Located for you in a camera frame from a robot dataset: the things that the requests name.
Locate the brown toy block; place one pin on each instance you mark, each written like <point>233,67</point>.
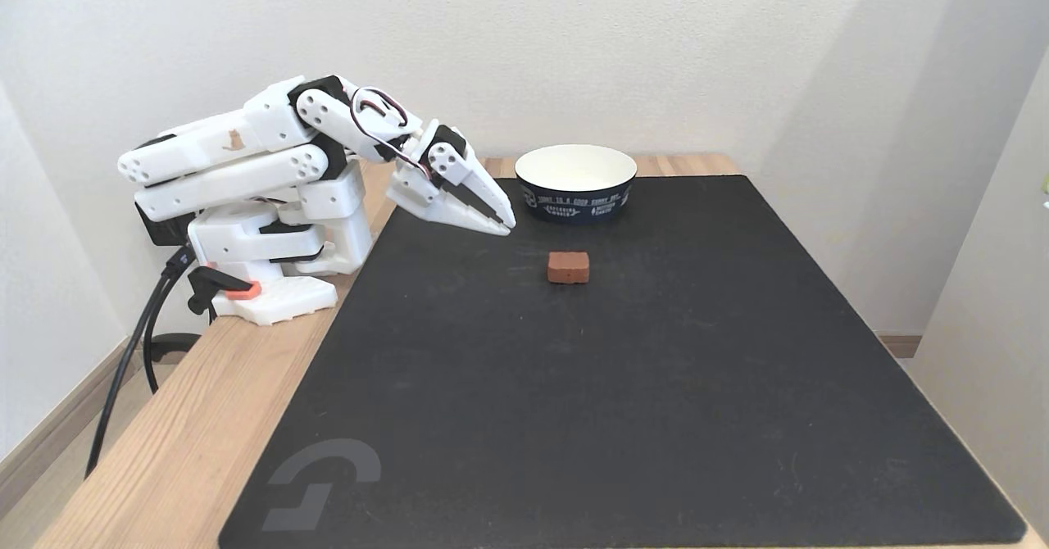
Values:
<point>568,267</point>

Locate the navy and white paper bowl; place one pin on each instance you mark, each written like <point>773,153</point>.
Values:
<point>576,201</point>

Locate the black and orange clamp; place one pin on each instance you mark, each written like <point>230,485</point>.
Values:
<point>215,281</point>

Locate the black desk mat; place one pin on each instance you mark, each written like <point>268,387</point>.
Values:
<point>623,385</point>

